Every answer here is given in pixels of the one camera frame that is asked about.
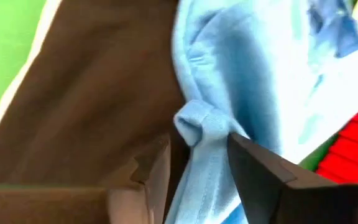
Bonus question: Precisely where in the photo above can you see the bright blue cloth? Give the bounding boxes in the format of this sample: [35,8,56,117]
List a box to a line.
[165,0,358,224]

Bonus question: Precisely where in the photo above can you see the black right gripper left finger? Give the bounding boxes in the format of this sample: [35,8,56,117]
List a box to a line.
[99,134,172,224]

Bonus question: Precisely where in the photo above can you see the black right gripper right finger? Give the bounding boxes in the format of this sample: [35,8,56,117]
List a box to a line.
[227,132,298,224]

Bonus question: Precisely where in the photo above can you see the red plastic laundry bin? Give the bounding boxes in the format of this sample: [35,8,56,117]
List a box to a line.
[315,90,358,184]

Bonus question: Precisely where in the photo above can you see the black cloth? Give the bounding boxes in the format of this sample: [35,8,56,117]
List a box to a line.
[0,0,192,194]

